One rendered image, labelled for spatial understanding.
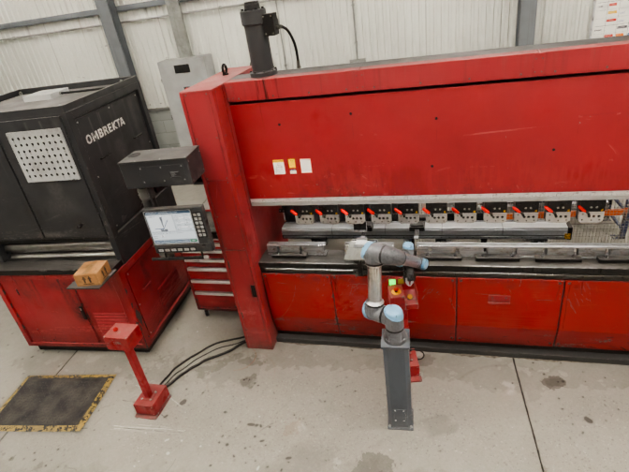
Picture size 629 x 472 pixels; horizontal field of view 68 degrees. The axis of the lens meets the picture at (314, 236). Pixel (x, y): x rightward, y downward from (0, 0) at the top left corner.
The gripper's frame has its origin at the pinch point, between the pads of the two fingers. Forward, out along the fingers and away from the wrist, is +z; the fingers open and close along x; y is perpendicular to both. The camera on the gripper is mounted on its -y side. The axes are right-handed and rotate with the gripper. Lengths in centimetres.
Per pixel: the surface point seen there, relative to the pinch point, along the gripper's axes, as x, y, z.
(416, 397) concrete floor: 3, -35, 81
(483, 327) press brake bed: -57, 4, 54
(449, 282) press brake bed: -32.0, 13.2, 12.4
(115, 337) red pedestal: 214, -21, 2
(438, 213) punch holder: -27, 30, -39
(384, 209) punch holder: 11, 39, -42
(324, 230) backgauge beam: 60, 75, -6
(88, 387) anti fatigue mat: 280, 6, 83
